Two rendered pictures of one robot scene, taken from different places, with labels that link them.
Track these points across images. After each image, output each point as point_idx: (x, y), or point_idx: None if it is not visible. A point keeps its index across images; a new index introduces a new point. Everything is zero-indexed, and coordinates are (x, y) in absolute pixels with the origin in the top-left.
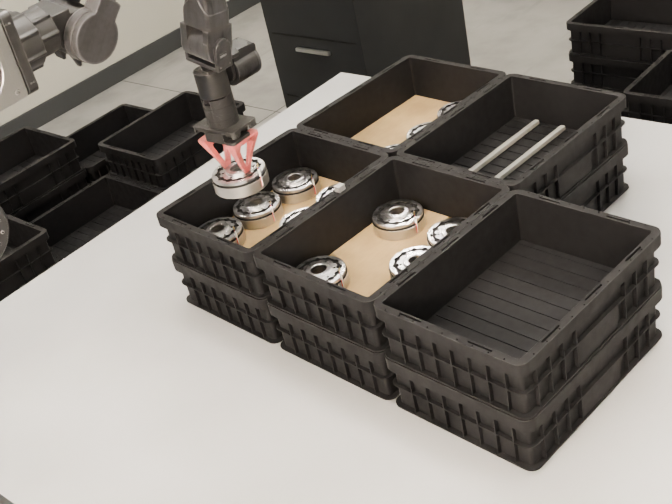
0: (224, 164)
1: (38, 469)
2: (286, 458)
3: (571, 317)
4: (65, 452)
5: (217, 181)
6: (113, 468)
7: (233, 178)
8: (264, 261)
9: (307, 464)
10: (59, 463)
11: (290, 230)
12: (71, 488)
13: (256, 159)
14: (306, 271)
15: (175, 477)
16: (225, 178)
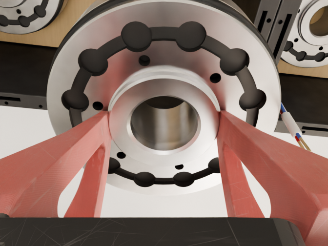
0: (108, 152)
1: (108, 215)
2: (297, 143)
3: None
4: (112, 201)
5: (146, 193)
6: (162, 196)
7: (192, 167)
8: (282, 133)
9: (319, 141)
10: (117, 208)
11: (289, 30)
12: (148, 215)
13: (189, 21)
14: (304, 37)
15: (215, 185)
16: (160, 174)
